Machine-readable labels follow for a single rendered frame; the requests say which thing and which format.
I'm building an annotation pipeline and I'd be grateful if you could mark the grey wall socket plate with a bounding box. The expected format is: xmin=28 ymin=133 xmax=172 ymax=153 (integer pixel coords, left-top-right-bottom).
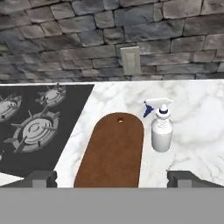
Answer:
xmin=120 ymin=45 xmax=142 ymax=76

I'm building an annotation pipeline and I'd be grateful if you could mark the white spray bottle blue trigger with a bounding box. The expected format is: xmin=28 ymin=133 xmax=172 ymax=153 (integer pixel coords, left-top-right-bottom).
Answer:
xmin=143 ymin=97 xmax=175 ymax=153

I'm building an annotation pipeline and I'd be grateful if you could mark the black gas hob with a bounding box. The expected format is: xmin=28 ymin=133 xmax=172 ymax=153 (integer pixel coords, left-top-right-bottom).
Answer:
xmin=0 ymin=84 xmax=95 ymax=179

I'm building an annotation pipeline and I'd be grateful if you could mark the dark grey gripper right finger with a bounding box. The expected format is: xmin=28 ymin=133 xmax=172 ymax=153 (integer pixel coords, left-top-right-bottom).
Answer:
xmin=166 ymin=170 xmax=223 ymax=188

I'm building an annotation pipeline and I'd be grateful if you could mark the brown wooden cutting board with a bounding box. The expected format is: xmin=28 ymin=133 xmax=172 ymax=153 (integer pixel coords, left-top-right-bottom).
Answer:
xmin=73 ymin=111 xmax=145 ymax=188

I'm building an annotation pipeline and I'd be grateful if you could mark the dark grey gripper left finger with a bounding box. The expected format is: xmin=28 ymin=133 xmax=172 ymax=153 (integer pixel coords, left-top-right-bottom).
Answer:
xmin=3 ymin=170 xmax=58 ymax=188

